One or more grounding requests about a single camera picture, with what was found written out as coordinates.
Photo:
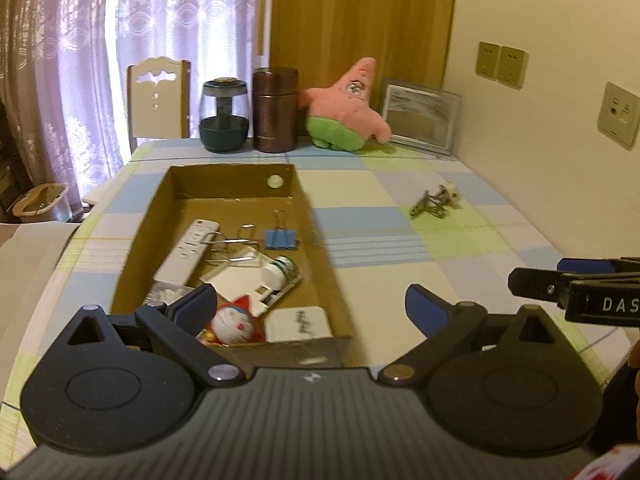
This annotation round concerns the clear box of floss picks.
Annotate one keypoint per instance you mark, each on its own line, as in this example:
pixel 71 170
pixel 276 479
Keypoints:
pixel 164 293

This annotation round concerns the beige plastic waste bin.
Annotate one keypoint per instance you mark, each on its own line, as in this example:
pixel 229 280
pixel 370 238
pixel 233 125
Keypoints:
pixel 44 202

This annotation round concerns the lilac lace curtain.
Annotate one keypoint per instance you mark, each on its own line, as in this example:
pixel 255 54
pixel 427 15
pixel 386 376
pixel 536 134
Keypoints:
pixel 64 65

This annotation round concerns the red white package corner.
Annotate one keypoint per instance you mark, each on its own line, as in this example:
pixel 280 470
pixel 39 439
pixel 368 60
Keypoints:
pixel 622 462

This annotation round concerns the white square charger box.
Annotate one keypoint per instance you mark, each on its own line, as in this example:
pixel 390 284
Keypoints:
pixel 234 280

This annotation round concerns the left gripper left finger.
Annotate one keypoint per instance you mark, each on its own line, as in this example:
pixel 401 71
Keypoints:
pixel 173 330

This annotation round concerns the small white green bottle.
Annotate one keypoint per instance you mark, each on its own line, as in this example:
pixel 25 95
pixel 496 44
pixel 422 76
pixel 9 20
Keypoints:
pixel 279 272

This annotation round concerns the framed sand picture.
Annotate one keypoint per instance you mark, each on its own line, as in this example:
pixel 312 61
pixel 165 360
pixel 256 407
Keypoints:
pixel 421 117

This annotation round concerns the red Doraemon toy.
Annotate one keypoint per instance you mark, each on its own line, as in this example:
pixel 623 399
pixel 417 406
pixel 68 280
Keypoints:
pixel 233 324

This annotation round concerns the brown cylindrical canister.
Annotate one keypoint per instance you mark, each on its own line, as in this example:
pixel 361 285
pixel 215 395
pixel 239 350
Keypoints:
pixel 274 100

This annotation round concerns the zebra striped hair clip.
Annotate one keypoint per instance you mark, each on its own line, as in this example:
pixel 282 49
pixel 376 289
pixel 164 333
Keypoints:
pixel 434 204

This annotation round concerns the tan square card box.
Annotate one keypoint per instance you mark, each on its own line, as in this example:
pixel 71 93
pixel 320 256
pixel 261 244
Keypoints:
pixel 297 324

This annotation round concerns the blue binder clip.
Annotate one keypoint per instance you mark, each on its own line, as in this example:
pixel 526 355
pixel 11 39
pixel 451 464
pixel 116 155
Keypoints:
pixel 279 237

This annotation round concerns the pink Patrick star plush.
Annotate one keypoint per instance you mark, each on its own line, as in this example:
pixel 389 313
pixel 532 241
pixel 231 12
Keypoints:
pixel 339 118

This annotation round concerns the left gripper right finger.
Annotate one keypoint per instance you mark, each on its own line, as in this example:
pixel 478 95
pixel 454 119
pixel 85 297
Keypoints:
pixel 449 330

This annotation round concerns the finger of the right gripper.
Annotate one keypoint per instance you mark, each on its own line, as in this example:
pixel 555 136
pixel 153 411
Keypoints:
pixel 587 266
pixel 537 284

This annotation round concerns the wire metal stand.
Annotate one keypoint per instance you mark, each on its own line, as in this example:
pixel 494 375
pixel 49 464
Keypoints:
pixel 243 247

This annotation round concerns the yellow wood panel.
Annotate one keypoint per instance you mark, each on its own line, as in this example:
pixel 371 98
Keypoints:
pixel 409 39

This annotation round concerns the white remote control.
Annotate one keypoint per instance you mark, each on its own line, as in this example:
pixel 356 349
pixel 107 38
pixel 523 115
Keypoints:
pixel 187 254

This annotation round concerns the plaid pastel tablecloth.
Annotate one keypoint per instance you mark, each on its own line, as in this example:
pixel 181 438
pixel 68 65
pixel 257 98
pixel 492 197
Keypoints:
pixel 361 205

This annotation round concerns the beige wall socket plate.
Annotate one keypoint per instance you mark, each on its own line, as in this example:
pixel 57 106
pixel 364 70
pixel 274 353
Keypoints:
pixel 619 115

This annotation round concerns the open cardboard box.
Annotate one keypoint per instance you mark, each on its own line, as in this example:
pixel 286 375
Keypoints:
pixel 234 194

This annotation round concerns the dark green glass humidifier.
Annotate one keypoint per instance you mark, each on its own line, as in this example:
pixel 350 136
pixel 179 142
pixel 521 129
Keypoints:
pixel 224 120

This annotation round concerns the person's right hand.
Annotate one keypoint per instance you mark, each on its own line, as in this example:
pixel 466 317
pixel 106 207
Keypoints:
pixel 633 362

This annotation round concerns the cream wooden chair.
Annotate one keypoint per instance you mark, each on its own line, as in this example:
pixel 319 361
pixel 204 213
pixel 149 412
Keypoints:
pixel 158 100

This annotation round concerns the gold double wall socket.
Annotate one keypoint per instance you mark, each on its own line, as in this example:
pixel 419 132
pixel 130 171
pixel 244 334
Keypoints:
pixel 506 65

